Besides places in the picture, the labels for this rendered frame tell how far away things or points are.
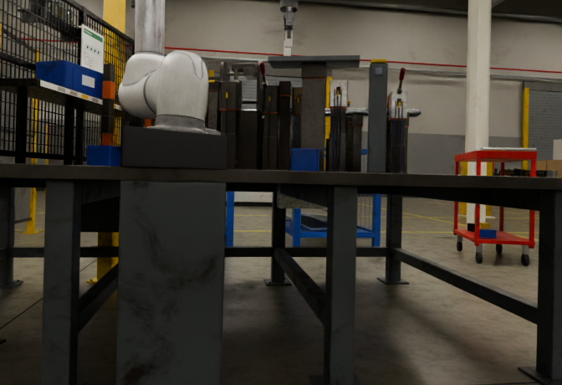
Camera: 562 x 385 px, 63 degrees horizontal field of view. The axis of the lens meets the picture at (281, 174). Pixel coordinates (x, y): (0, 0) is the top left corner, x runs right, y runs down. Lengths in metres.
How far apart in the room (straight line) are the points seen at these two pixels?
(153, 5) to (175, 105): 0.41
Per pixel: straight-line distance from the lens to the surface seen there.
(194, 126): 1.44
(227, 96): 1.98
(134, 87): 1.62
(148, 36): 1.68
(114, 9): 3.17
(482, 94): 6.12
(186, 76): 1.46
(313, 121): 1.87
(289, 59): 1.89
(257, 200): 10.08
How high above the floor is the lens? 0.68
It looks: level
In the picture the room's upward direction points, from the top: 1 degrees clockwise
